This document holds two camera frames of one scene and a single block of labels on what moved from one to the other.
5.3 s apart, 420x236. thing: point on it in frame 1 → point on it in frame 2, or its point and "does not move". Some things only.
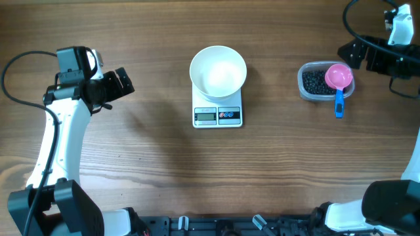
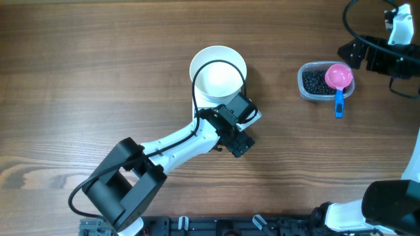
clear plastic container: (312, 85) does not move
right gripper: (373, 64) does not move
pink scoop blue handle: (337, 77) does not move
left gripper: (116, 92) → (240, 141)
